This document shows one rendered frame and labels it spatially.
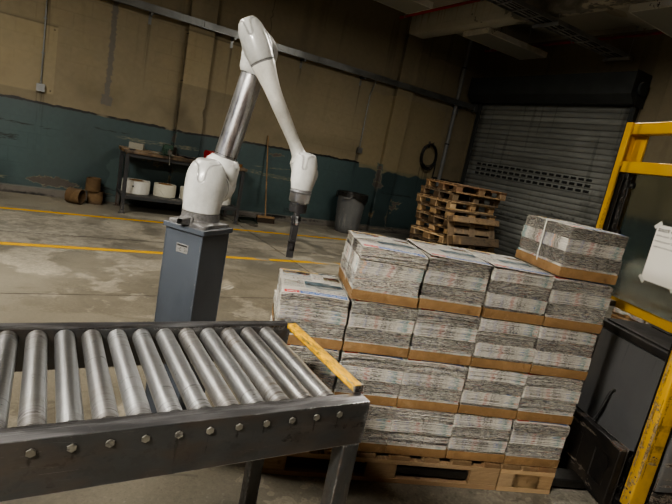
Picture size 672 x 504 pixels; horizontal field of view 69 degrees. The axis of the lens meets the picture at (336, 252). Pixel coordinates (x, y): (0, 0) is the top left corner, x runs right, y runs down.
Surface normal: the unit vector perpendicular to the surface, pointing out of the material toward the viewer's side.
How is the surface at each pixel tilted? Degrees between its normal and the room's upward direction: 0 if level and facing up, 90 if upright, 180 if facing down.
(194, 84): 90
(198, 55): 90
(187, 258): 90
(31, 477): 90
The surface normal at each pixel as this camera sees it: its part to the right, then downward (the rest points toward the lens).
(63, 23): 0.49, 0.26
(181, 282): -0.37, 0.11
